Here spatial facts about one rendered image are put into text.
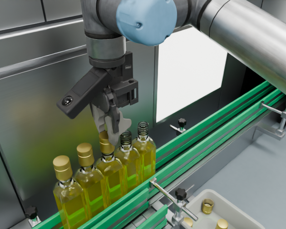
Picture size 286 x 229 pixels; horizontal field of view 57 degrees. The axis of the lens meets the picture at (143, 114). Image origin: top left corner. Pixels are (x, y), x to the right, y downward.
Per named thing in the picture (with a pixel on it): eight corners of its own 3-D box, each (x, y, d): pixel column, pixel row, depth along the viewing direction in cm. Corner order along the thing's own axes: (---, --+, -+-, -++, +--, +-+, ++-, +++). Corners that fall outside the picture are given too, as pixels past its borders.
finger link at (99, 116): (120, 129, 67) (121, 101, 61) (100, 139, 64) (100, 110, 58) (112, 122, 69) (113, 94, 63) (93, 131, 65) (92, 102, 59)
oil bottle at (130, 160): (130, 189, 85) (127, 137, 72) (141, 200, 81) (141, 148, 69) (115, 199, 81) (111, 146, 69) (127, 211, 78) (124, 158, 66)
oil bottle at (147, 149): (143, 180, 88) (143, 129, 76) (155, 190, 84) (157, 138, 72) (130, 189, 85) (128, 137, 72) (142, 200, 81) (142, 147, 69)
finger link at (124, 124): (137, 141, 62) (132, 106, 58) (117, 152, 59) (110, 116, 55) (129, 136, 65) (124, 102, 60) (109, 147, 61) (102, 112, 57)
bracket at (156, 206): (158, 211, 85) (159, 198, 81) (180, 232, 79) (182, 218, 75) (150, 218, 83) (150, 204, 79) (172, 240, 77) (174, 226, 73)
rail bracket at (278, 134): (253, 132, 124) (266, 90, 111) (290, 151, 113) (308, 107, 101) (248, 137, 121) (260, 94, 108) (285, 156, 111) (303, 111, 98)
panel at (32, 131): (216, 86, 120) (230, 7, 101) (222, 88, 119) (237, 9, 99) (18, 194, 71) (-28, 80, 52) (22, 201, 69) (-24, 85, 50)
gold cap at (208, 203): (207, 196, 91) (205, 204, 93) (200, 201, 89) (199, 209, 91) (215, 202, 88) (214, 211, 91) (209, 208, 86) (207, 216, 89)
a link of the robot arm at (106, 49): (99, 42, 45) (75, 31, 50) (101, 67, 48) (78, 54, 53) (133, 33, 49) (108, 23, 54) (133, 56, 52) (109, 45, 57)
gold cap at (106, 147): (109, 141, 66) (107, 128, 64) (117, 149, 64) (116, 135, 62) (97, 148, 64) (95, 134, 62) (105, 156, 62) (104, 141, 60)
